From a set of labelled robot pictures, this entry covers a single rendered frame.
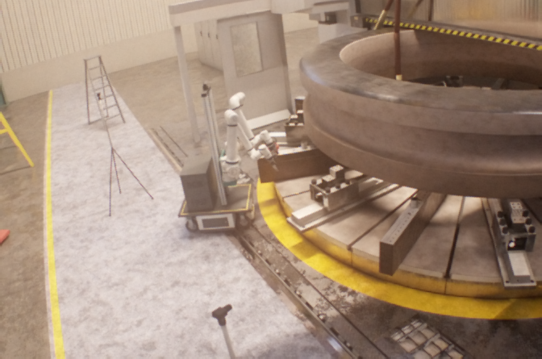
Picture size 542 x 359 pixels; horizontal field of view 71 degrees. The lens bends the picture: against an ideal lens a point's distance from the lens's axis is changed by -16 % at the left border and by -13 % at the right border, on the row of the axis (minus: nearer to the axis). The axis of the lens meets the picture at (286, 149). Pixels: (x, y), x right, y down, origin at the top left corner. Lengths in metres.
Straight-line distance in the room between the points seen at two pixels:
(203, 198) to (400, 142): 2.47
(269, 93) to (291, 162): 3.28
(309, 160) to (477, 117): 2.68
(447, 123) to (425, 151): 0.46
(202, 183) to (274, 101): 4.05
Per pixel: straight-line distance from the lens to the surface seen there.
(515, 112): 4.11
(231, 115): 4.81
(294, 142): 7.00
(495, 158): 4.39
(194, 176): 5.35
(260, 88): 8.84
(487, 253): 4.59
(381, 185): 5.47
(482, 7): 7.16
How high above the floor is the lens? 3.08
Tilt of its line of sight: 24 degrees down
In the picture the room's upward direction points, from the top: 7 degrees counter-clockwise
